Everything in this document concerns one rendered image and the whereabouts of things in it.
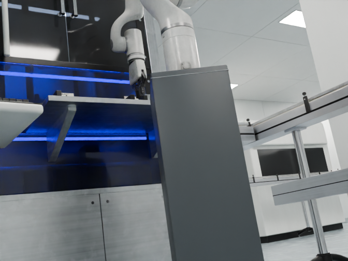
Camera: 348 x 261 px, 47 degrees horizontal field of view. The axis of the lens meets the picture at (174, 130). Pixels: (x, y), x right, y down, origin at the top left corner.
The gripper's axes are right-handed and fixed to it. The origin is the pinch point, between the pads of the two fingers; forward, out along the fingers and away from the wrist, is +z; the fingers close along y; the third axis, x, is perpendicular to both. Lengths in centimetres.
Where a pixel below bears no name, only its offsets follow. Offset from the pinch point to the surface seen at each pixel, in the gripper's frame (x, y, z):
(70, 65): -26.8, -15.5, -18.4
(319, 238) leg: 97, 1, 79
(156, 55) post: 20.8, -15.7, -29.0
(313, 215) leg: 96, 0, 66
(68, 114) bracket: -39.6, 16.2, 16.8
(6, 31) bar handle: -56, -8, -28
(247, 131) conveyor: 85, -27, 11
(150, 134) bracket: 9.6, -12.9, 16.6
